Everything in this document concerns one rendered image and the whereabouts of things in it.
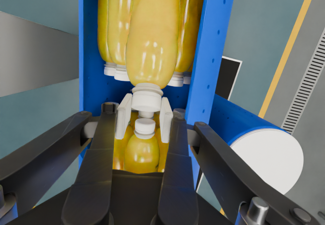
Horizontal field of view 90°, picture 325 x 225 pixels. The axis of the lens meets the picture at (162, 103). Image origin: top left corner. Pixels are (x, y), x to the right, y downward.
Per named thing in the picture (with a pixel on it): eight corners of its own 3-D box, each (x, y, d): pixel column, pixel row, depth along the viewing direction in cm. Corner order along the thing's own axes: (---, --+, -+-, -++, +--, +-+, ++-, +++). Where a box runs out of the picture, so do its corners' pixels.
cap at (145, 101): (164, 89, 20) (163, 103, 20) (160, 97, 24) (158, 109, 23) (132, 85, 19) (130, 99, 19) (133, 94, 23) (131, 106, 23)
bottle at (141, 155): (113, 213, 34) (118, 132, 30) (132, 191, 41) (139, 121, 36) (142, 229, 32) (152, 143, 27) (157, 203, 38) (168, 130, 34)
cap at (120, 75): (125, 67, 36) (125, 75, 36) (110, 67, 33) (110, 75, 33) (138, 69, 34) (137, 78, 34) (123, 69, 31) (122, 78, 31)
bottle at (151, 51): (186, -35, 23) (180, 88, 19) (175, 5, 30) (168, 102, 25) (137, -47, 22) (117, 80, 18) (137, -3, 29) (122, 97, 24)
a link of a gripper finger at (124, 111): (123, 140, 15) (114, 139, 15) (130, 115, 22) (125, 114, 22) (125, 109, 14) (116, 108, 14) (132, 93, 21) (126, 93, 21)
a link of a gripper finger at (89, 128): (111, 141, 13) (73, 138, 13) (121, 119, 18) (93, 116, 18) (112, 124, 13) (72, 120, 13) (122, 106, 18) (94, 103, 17)
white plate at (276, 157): (253, 113, 46) (250, 112, 47) (201, 187, 51) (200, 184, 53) (321, 152, 51) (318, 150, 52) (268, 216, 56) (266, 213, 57)
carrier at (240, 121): (187, 78, 132) (169, 108, 137) (250, 110, 47) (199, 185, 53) (215, 94, 137) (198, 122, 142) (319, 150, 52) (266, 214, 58)
